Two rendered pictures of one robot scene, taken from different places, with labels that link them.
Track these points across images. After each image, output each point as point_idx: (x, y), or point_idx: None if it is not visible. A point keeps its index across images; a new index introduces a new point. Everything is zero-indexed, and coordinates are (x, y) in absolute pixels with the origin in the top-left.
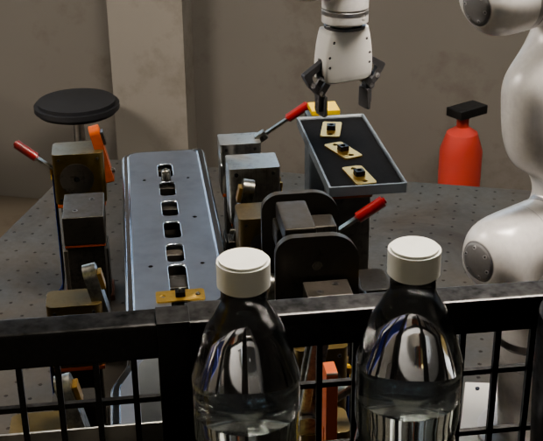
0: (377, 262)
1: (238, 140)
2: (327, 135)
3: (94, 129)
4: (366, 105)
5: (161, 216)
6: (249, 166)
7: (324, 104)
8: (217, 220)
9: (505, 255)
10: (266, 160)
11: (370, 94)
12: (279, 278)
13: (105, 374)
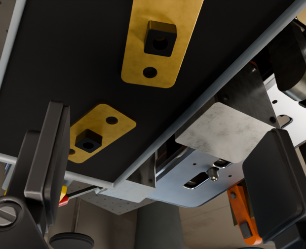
0: None
1: (130, 188)
2: (122, 120)
3: (257, 241)
4: (66, 118)
5: (296, 119)
6: (252, 125)
7: None
8: (270, 79)
9: None
10: (210, 127)
11: (36, 164)
12: None
13: None
